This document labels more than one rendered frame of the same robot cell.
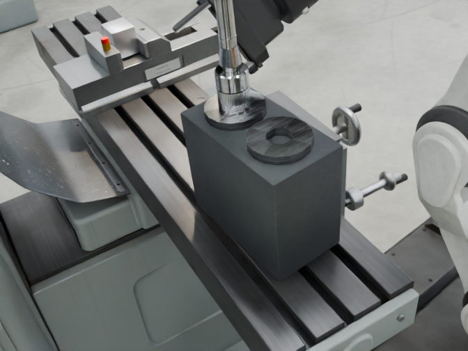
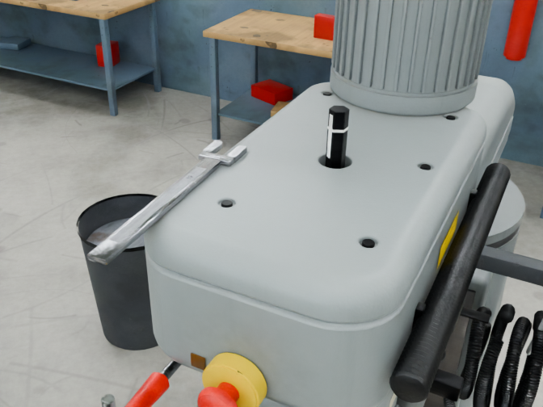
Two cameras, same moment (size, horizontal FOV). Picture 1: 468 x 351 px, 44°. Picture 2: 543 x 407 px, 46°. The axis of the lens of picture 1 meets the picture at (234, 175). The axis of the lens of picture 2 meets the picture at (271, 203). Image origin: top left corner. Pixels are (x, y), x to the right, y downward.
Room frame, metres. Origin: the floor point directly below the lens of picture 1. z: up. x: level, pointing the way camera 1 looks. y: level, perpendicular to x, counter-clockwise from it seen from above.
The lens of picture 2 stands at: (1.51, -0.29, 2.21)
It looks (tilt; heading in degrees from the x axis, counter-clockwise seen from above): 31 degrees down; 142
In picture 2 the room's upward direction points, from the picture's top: 1 degrees clockwise
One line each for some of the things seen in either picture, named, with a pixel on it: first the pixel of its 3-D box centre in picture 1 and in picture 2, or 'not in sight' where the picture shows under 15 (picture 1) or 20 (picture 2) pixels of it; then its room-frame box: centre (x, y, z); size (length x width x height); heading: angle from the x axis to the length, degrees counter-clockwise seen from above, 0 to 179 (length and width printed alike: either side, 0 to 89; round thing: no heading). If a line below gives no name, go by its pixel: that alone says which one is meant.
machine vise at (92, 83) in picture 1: (138, 55); not in sight; (1.17, 0.18, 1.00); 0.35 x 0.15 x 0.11; 118
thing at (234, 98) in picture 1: (233, 90); not in sight; (0.70, -0.01, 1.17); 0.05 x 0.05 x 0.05
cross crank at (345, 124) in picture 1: (336, 131); not in sight; (1.27, -0.29, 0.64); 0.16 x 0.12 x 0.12; 116
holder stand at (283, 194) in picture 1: (260, 175); not in sight; (0.66, -0.04, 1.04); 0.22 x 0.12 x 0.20; 32
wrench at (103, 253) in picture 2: not in sight; (174, 194); (1.02, -0.03, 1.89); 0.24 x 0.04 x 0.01; 118
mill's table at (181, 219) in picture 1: (166, 131); not in sight; (1.00, 0.13, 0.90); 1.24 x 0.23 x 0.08; 26
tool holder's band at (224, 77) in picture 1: (231, 72); not in sight; (0.70, -0.01, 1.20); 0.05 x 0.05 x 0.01
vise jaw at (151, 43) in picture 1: (145, 36); not in sight; (1.18, 0.15, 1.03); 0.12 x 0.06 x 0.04; 28
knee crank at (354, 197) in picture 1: (375, 186); not in sight; (1.16, -0.38, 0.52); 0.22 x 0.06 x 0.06; 116
